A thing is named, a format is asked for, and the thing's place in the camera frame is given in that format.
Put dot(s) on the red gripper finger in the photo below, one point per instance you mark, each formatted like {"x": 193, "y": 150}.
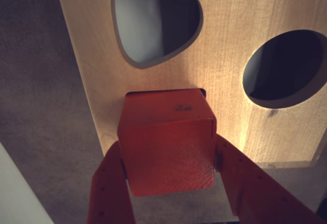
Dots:
{"x": 255, "y": 196}
{"x": 111, "y": 190}

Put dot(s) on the red cube block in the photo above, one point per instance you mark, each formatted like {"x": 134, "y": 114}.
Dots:
{"x": 166, "y": 157}

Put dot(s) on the wooden shape sorter box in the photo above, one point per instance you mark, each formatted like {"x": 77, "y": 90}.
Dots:
{"x": 224, "y": 29}

